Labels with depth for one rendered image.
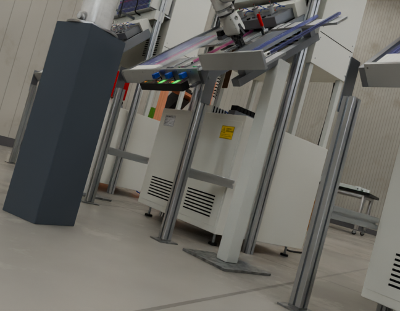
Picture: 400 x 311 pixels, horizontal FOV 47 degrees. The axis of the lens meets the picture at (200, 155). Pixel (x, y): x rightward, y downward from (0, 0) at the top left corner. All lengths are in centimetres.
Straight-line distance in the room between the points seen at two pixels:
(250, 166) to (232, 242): 30
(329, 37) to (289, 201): 88
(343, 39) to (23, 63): 461
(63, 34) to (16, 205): 61
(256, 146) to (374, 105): 1098
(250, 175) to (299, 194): 75
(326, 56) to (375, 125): 1006
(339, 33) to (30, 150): 169
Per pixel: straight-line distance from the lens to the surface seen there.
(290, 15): 239
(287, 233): 247
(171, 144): 251
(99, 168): 252
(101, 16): 173
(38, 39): 654
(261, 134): 177
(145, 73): 232
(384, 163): 1232
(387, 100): 1267
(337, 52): 261
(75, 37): 169
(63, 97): 164
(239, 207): 176
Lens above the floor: 30
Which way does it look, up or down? 2 degrees up
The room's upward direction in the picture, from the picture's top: 15 degrees clockwise
